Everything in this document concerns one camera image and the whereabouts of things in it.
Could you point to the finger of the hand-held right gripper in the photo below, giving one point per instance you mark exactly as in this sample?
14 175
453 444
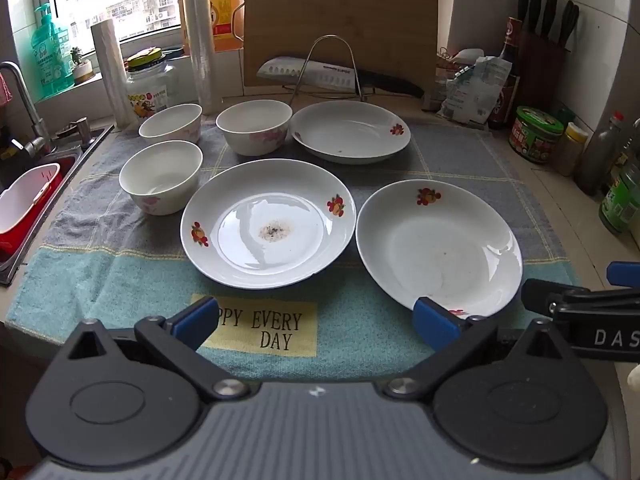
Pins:
624 274
540 297

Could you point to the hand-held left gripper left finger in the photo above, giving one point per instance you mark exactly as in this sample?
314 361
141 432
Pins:
195 320

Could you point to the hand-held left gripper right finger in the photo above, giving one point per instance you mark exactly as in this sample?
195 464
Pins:
435 327

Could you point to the white plate with fruit print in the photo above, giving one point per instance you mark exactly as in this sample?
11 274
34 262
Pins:
440 250
270 260
350 132

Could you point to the white bowl with pink flowers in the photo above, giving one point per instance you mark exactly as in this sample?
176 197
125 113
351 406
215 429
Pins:
170 132
252 140
160 195

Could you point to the green glass bottle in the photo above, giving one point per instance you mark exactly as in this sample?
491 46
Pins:
622 200

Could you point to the grey and teal checked towel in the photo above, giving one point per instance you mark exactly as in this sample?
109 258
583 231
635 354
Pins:
125 275

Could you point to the dark glass bottle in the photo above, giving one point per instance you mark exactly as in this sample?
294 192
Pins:
597 160

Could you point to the yellow-lidded spice jar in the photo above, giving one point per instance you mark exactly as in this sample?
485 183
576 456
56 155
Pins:
570 150

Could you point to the green-lidded sauce jar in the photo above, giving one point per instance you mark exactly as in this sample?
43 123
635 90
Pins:
535 135

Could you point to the stainless steel sink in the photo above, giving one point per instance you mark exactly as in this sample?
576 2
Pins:
75 152

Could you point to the dark soy sauce bottle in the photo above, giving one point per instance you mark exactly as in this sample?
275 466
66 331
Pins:
510 90

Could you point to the white crumpled food bag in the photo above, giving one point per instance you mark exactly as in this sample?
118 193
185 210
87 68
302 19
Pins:
472 90

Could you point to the wooden knife block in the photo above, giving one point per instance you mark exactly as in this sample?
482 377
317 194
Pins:
542 57

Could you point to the glass jar with green lid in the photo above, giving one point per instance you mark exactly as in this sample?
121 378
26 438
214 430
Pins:
152 85

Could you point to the short plastic wrap roll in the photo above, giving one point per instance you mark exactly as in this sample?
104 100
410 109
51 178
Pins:
114 75

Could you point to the steel kitchen faucet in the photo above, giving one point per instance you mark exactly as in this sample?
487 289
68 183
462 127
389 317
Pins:
30 110

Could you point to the small potted plant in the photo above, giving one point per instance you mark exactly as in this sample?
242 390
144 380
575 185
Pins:
81 67

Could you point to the tall plastic wrap roll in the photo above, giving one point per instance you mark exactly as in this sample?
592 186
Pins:
202 40

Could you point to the green detergent pump bottle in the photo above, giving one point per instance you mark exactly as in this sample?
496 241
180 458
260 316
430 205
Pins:
52 55

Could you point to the orange cooking oil bottle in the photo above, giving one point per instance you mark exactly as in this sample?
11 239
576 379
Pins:
225 15

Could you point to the bamboo cutting board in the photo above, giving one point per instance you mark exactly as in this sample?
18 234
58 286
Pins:
340 10

